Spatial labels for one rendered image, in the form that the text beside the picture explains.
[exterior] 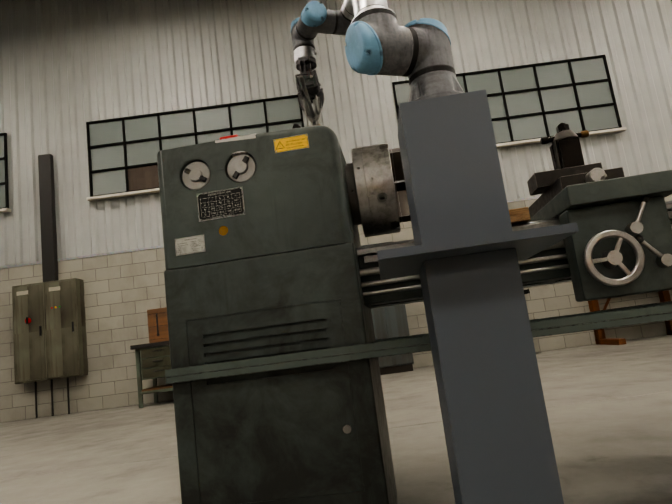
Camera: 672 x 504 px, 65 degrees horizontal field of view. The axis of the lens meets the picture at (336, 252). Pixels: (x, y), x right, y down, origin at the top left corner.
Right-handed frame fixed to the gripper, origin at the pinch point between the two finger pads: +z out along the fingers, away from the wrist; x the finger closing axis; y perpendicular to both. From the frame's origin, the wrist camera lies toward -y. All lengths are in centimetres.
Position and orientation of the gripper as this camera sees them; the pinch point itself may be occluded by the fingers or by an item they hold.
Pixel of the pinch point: (314, 120)
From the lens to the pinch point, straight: 185.7
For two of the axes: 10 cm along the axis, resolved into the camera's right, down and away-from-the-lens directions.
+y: -1.3, -1.5, -9.8
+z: 1.3, 9.8, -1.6
